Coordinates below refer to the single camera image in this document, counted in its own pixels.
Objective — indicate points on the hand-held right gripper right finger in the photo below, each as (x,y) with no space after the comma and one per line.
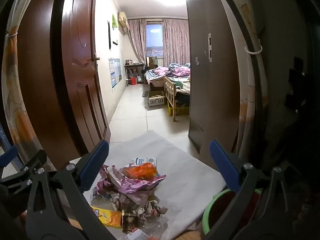
(225,165)

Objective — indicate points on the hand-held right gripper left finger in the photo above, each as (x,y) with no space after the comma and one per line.
(93,165)

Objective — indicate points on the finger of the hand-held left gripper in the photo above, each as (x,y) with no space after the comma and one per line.
(8,156)
(32,166)

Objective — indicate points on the purple wrapper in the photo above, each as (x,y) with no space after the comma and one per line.
(103,182)

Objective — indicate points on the red bin with green rim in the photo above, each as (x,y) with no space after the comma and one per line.
(220,210)

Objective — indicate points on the orange plastic bag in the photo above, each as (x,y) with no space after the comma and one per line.
(140,171)

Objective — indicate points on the pink foil wrapper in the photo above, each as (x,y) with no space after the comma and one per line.
(137,187)

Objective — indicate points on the white blue milk carton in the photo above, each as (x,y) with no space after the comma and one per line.
(143,160)

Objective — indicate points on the yellow snack box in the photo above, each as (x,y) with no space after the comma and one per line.
(110,217)

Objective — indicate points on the newspaper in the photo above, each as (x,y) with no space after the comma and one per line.
(135,205)

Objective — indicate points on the small dark box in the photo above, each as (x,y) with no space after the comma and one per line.
(130,222)

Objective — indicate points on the red white packet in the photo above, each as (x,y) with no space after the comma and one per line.
(140,235)

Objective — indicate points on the clear plastic wrapper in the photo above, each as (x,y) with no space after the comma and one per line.
(155,225)

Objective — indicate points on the white tablecloth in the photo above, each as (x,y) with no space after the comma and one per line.
(180,175)

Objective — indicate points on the printed door curtain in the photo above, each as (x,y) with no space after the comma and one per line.
(247,105)
(15,92)

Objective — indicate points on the yellow plastic crate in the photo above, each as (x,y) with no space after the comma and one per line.
(180,110)

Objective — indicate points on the cardboard box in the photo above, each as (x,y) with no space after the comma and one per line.
(156,98)

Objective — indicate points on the red bucket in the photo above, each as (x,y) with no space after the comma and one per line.
(133,80)

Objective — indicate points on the brown wooden door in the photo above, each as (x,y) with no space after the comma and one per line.
(75,67)

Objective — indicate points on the pink blanket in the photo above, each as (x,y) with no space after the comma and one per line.
(180,70)

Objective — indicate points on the dark desk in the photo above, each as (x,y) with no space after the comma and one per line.
(133,66)

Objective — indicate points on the bed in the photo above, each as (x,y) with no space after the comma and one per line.
(157,77)

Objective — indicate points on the white curtain tie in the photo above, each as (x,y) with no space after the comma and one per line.
(253,52)
(12,34)

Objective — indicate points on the pink patterned curtain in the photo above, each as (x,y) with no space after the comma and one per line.
(137,40)
(176,41)

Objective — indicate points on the window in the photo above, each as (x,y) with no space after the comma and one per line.
(154,40)

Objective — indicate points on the wall poster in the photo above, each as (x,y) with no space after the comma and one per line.
(115,72)

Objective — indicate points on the black wall stick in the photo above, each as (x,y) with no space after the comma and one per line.
(109,35)

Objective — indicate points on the green wall hanging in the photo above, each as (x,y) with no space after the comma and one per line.
(115,21)

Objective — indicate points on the wall air conditioner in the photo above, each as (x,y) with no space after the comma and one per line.
(122,22)

